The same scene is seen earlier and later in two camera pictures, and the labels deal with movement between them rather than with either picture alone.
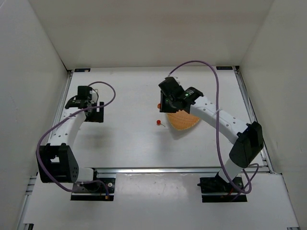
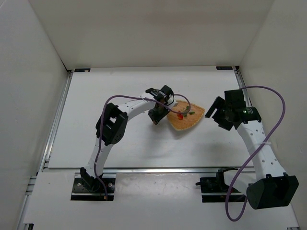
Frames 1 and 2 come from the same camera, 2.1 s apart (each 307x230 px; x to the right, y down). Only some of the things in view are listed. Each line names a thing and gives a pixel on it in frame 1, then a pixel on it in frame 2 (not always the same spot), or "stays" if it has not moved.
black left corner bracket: [87, 70] stays
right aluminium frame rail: [250, 112] stays
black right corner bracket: [224, 67] stays
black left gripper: [96, 115] → [157, 114]
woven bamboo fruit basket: [182, 120] stays
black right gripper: [164, 105] → [218, 108]
